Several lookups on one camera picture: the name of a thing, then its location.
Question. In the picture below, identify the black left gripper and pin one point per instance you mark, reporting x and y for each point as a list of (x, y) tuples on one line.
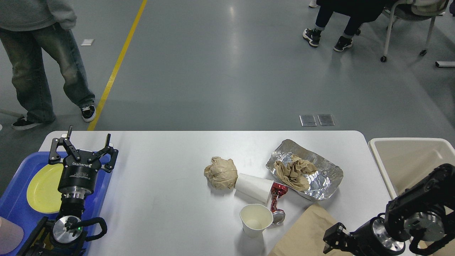
[(78, 176)]

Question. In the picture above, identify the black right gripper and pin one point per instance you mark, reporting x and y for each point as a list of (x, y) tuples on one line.
[(361, 242)]

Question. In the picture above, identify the yellow plate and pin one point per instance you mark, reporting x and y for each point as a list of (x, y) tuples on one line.
[(42, 192)]

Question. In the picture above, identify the brown paper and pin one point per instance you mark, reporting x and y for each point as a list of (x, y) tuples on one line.
[(292, 173)]

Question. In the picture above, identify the pink mug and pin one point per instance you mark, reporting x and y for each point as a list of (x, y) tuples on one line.
[(11, 236)]

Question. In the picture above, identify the brown paper ball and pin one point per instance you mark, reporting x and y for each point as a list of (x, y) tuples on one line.
[(221, 173)]

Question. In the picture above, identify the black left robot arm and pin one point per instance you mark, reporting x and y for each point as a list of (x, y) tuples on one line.
[(67, 233)]

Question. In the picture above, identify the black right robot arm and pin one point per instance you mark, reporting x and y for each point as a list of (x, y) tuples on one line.
[(417, 215)]

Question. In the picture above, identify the crumpled aluminium foil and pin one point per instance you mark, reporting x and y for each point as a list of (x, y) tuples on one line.
[(322, 184)]

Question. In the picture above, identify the white paper cup upright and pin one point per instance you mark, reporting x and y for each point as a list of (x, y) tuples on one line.
[(255, 219)]

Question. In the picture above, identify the white paper cup lying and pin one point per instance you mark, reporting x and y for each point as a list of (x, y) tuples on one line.
[(255, 187)]

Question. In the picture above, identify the beige plastic bin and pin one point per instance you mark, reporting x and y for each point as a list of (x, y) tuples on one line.
[(403, 162)]

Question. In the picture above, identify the right metal floor plate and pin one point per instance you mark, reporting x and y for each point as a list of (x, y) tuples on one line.
[(326, 119)]

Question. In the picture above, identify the metal floor plate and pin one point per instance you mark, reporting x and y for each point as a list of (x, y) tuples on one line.
[(308, 120), (326, 119)]

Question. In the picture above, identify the left metal floor plate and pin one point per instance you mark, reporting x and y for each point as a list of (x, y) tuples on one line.
[(308, 120)]

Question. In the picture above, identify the white metal bar on floor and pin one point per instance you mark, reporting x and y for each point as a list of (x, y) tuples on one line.
[(445, 64)]

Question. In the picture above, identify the grey office chair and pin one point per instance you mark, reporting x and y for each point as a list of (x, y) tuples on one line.
[(412, 10)]

